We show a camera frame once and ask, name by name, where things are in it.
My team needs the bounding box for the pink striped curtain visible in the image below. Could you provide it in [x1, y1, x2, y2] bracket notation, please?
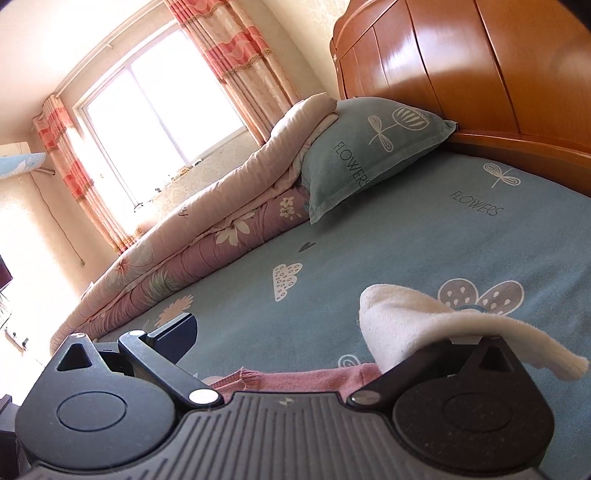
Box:
[32, 95, 139, 254]
[164, 0, 301, 144]

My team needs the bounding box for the pink floral quilt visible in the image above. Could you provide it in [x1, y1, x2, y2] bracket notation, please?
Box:
[51, 92, 340, 356]

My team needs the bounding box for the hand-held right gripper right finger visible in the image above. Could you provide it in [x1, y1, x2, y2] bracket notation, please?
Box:
[347, 336, 515, 409]

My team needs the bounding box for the blue floral bedsheet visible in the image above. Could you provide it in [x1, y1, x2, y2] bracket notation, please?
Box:
[51, 150, 591, 480]

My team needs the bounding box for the pink and cream knit sweater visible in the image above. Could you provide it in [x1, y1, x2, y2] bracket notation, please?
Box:
[203, 284, 583, 402]

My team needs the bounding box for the window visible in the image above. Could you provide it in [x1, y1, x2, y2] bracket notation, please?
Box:
[78, 23, 250, 208]

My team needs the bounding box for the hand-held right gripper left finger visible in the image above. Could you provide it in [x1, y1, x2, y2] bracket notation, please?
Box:
[54, 313, 221, 409]

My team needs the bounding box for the air conditioner with floral cover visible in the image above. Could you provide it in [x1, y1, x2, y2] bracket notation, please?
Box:
[0, 142, 49, 178]

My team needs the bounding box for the teal flower print pillow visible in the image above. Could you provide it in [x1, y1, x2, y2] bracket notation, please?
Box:
[300, 97, 458, 224]

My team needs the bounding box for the wooden headboard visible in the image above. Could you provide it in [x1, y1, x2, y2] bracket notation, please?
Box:
[330, 0, 591, 195]

